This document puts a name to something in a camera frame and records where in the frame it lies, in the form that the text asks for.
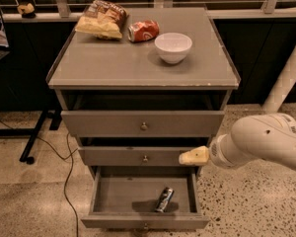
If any grey drawer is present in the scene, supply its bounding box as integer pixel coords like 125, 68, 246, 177
79, 137, 208, 166
82, 166, 209, 230
60, 94, 226, 138

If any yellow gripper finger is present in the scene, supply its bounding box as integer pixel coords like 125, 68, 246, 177
179, 146, 209, 166

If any grey middle drawer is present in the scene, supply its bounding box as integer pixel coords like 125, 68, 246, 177
79, 137, 208, 166

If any black desk leg frame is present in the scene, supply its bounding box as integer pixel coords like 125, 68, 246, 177
0, 110, 62, 165

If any grey drawer cabinet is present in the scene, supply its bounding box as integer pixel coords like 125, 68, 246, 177
45, 6, 242, 176

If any white diagonal pole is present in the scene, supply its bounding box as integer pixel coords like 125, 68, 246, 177
262, 45, 296, 114

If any white ceramic bowl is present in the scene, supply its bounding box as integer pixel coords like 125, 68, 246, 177
155, 33, 192, 64

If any grey top drawer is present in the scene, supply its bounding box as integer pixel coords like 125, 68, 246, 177
60, 94, 226, 138

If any grey bottom drawer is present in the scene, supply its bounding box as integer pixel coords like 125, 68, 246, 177
82, 166, 209, 230

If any small yellow object on ledge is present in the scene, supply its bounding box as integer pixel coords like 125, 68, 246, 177
17, 2, 36, 18

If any crushed orange soda can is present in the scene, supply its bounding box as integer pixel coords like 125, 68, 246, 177
128, 20, 160, 42

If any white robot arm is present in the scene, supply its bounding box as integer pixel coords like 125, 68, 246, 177
179, 113, 296, 171

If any black floor cable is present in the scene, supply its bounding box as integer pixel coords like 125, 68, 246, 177
0, 112, 81, 237

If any dark redbull can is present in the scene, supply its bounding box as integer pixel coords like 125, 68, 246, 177
155, 187, 175, 212

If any yellow chip bag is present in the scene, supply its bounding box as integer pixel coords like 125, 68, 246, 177
75, 0, 128, 40

